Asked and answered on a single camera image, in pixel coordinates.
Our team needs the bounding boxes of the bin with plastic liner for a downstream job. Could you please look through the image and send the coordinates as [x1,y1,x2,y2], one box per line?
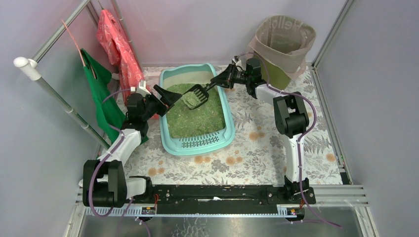
[247,15,317,90]

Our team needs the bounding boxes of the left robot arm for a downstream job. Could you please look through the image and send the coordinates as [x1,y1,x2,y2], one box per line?
[83,85,182,208]

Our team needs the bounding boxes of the pink hanger rod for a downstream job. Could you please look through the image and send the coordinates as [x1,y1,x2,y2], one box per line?
[61,19,85,67]

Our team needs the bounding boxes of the teal litter box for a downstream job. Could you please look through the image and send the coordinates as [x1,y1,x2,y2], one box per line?
[158,63,235,156]

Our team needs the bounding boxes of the black litter scoop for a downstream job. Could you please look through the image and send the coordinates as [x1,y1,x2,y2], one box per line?
[181,82,216,110]

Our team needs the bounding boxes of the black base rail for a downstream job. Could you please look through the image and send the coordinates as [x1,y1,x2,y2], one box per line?
[133,185,303,216]

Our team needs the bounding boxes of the white capped metal pole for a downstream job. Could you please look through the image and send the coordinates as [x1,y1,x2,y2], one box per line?
[13,57,110,148]

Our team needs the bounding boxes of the green cloth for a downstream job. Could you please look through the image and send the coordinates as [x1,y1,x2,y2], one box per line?
[80,48,150,161]

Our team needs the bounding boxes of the pink patterned cloth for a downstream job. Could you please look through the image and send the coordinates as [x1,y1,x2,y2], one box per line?
[96,9,160,120]

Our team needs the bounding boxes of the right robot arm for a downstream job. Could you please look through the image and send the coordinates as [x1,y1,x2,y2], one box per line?
[210,58,314,204]

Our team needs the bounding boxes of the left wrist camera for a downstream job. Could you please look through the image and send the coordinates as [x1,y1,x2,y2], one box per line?
[130,80,151,97]

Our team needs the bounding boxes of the green cat litter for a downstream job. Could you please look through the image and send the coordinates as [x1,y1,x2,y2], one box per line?
[166,88,225,138]

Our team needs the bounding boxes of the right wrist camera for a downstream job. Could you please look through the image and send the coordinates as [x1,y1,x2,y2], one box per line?
[232,55,243,71]

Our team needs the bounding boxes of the floral mat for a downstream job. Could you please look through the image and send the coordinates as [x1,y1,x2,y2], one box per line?
[124,69,342,185]

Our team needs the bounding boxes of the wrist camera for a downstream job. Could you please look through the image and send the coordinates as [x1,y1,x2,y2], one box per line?
[232,55,243,71]
[130,80,151,97]

